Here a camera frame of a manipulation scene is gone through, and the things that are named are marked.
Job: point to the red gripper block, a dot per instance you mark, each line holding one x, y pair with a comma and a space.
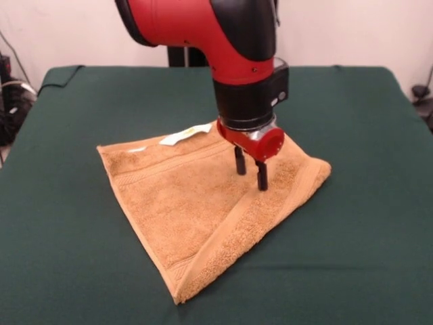
260, 144

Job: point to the tan terry towel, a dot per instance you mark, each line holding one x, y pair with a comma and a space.
189, 210

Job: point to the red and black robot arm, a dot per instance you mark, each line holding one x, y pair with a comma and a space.
220, 40

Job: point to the dark green table cloth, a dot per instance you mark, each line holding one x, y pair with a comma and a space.
338, 254

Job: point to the black small device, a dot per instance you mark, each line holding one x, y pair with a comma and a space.
4, 64

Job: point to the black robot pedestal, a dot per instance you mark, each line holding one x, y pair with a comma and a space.
186, 55

